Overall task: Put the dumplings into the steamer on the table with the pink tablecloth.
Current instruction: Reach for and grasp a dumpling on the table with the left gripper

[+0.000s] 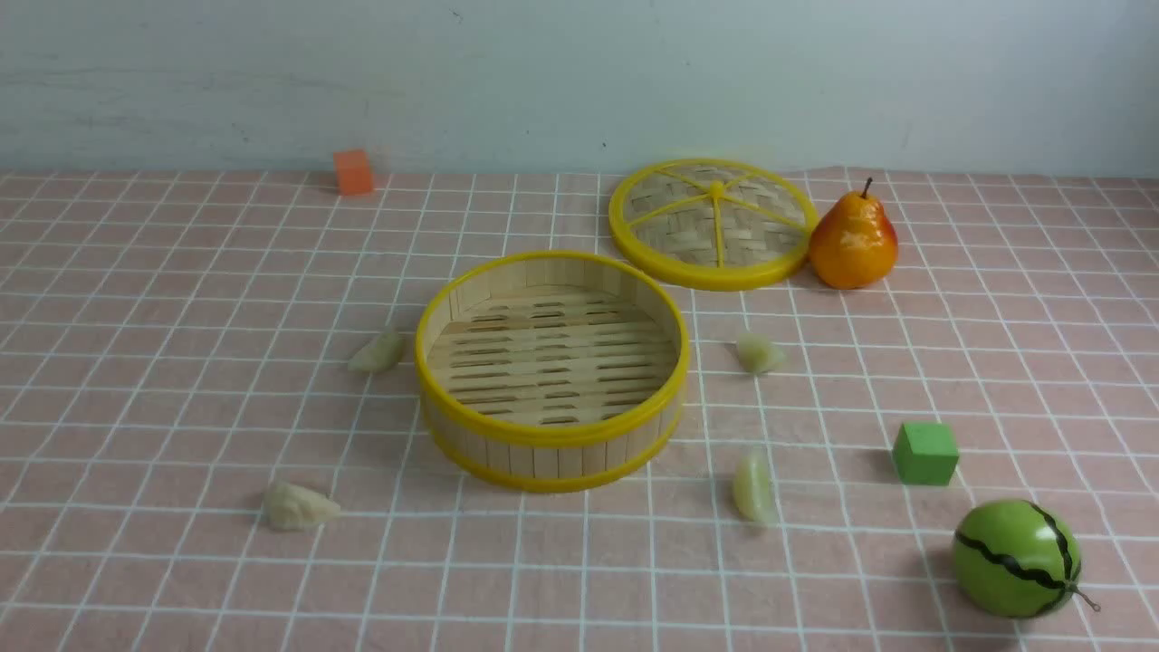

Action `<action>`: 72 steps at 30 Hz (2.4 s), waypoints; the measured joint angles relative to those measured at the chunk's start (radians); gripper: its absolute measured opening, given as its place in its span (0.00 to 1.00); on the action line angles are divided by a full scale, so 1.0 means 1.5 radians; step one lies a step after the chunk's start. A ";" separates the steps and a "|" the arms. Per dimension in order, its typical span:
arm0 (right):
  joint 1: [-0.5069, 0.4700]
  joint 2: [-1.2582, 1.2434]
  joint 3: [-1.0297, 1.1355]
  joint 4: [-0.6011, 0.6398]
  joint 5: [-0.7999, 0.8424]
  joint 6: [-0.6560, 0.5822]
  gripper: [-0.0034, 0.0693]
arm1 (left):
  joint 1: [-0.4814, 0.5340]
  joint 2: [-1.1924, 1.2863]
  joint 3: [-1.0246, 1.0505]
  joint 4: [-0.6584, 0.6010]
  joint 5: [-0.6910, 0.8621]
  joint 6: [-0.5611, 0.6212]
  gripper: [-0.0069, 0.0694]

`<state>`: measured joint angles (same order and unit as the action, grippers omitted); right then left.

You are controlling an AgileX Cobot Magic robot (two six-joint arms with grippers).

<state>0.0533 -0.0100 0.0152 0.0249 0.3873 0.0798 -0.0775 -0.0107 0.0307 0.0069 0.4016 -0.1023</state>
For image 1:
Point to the greenish dumpling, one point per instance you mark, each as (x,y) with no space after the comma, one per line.
(757,354)
(752,489)

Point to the bamboo steamer tray yellow rims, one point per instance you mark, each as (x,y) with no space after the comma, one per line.
(552,371)

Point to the orange foam cube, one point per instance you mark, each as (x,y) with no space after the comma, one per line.
(354,174)

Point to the green toy watermelon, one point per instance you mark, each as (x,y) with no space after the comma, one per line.
(1018,560)

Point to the woven bamboo steamer lid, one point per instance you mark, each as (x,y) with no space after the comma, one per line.
(711,224)

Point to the orange yellow toy pear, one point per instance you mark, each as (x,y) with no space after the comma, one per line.
(854,244)

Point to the pale dumpling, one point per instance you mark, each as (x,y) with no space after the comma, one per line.
(292,508)
(379,354)

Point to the green foam cube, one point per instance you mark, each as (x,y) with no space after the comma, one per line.
(925,453)

